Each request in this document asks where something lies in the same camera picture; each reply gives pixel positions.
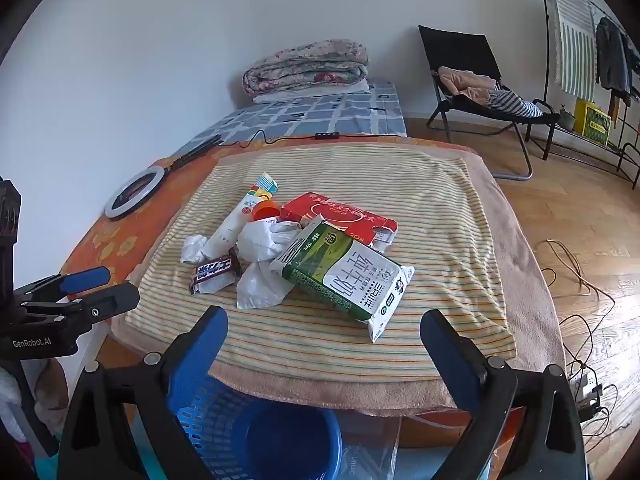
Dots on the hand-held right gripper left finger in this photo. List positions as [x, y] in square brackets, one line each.
[200, 360]

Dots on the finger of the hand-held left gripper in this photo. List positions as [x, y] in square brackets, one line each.
[85, 280]
[107, 300]

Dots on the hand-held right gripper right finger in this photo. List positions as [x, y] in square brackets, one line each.
[452, 360]

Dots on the dark candy bar wrapper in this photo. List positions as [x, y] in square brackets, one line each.
[215, 271]

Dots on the white paper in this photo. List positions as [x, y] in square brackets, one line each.
[192, 249]

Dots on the white plastic bag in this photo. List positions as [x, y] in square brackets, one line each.
[260, 280]

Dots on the blue plastic basket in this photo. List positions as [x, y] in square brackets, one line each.
[280, 440]

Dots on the green and white milk carton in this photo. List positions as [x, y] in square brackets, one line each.
[345, 275]

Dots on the long white colourful-ended wrapper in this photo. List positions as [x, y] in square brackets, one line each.
[227, 225]

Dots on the orange plastic cap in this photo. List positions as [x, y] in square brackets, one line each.
[265, 209]

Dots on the red cardboard box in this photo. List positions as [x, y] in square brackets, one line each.
[345, 215]

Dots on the person's left hand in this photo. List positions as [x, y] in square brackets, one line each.
[52, 390]

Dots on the clear plastic sheet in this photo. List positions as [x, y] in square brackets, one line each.
[370, 450]

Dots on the white power strip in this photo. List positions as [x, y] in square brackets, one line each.
[584, 384]

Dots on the striped yellow towel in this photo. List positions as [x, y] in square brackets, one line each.
[400, 200]

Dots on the striped clothing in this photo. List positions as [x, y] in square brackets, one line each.
[515, 105]

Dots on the pink clothing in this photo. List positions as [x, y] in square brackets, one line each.
[470, 85]

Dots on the yellow box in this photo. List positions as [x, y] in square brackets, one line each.
[592, 122]

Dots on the blue plaid bed sheet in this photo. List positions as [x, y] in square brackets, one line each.
[325, 110]

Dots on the folded floral quilt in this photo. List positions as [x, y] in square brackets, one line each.
[310, 67]

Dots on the black folding chair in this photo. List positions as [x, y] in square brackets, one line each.
[455, 47]

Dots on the black clothes rack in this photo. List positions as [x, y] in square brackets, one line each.
[547, 55]

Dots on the green striped hanging towel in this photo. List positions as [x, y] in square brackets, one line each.
[572, 40]

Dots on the dark hanging jacket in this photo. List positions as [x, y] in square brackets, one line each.
[612, 55]

